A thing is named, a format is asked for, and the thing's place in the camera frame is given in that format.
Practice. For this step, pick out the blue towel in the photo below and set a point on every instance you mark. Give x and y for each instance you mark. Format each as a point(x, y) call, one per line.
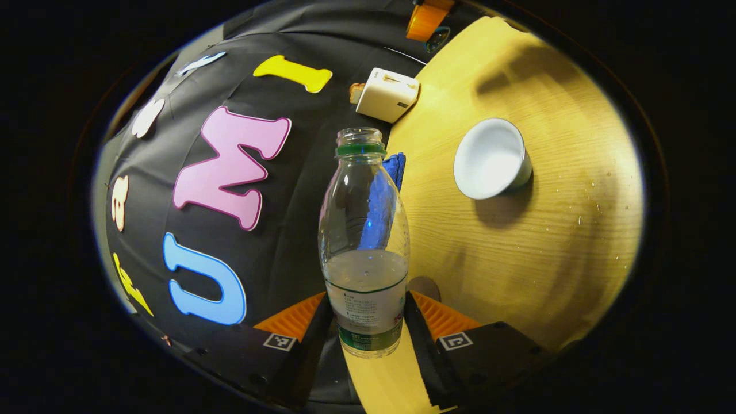
point(397, 167)

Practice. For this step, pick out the toasted bread slice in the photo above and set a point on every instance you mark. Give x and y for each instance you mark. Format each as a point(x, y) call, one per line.
point(356, 92)

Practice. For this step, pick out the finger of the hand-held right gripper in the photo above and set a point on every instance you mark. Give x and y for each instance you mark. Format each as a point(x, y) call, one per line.
point(425, 20)

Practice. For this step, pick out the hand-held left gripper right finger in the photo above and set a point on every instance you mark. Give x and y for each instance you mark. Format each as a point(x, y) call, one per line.
point(422, 345)

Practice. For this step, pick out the black backdrop cloth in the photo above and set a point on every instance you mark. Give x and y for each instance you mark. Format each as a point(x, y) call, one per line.
point(287, 230)

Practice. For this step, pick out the white teacup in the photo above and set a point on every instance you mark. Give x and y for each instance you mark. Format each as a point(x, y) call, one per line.
point(489, 158)

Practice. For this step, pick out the white toaster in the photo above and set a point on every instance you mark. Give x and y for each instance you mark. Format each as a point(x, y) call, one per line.
point(386, 95)

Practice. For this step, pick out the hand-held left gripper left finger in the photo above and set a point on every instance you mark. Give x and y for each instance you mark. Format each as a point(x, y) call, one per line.
point(313, 345)

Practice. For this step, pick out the small copper clip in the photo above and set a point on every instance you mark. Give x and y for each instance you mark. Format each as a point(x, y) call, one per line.
point(166, 340)

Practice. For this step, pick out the clear plastic water bottle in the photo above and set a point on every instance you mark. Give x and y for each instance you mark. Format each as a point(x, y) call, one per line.
point(365, 287)

